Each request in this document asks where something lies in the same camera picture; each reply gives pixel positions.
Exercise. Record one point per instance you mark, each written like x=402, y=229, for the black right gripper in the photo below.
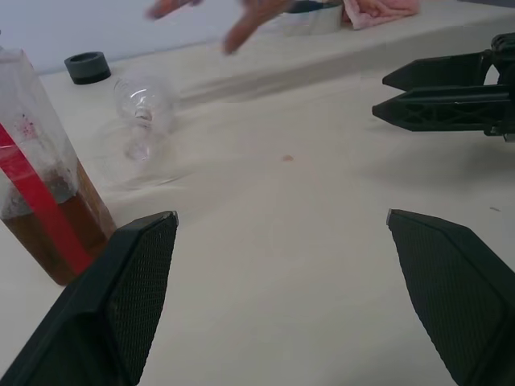
x=506, y=60

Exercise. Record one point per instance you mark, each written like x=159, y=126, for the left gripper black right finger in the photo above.
x=462, y=305

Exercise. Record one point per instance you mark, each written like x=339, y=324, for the person's bare hand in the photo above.
x=245, y=24

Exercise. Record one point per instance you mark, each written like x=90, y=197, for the white bowl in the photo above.
x=318, y=22

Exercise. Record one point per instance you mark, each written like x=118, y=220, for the pink fluffy towel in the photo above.
x=374, y=10

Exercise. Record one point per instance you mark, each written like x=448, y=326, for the black bottle cap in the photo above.
x=86, y=66

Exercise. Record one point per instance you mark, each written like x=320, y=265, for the bottle with brown liquid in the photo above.
x=90, y=209

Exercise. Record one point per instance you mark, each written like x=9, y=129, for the clear wine glass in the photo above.
x=151, y=106

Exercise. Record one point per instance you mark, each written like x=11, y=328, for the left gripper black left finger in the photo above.
x=96, y=317

